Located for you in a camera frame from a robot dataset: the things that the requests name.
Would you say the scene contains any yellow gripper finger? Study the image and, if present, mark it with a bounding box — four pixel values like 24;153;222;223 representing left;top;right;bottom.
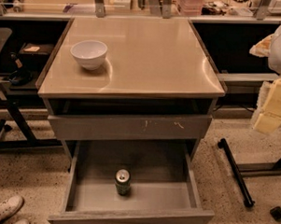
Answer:
252;78;281;133

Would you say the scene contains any green soda can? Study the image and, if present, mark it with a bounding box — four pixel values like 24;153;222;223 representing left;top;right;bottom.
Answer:
115;169;131;195

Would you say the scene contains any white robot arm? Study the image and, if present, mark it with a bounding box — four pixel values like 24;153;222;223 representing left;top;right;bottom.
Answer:
248;25;281;133

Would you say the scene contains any grey drawer cabinet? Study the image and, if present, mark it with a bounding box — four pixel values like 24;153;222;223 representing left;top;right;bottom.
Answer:
38;17;225;156

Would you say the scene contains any open middle drawer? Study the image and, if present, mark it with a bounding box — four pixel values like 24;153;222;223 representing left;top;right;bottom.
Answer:
48;140;214;224

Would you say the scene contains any closed grey top drawer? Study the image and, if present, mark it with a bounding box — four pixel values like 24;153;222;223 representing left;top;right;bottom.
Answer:
49;115;212;141

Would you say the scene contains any black floor stand bar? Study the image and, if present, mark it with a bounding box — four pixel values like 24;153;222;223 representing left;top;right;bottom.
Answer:
218;138;254;207

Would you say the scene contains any black caster foot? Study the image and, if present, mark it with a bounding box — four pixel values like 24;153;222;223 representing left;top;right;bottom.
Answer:
270;206;281;222

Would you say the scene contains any pink stacked box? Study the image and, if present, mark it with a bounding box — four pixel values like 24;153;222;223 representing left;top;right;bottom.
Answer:
176;0;204;16

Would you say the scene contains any white ceramic bowl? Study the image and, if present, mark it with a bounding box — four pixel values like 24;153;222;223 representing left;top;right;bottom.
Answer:
70;40;107;70

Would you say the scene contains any black box with label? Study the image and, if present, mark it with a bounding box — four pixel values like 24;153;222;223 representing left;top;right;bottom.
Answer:
19;43;54;62

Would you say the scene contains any white shoe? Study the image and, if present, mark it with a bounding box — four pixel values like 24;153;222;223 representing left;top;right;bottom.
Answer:
12;219;30;224
0;195;23;222

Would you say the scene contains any grey metal rail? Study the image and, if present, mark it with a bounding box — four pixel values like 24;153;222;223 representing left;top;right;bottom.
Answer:
217;73;278;94

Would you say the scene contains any black table leg frame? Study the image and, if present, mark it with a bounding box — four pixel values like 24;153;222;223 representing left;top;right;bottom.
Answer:
0;87;62;150

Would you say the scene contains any black coiled cable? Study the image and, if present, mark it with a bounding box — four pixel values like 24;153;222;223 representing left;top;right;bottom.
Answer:
8;66;34;88

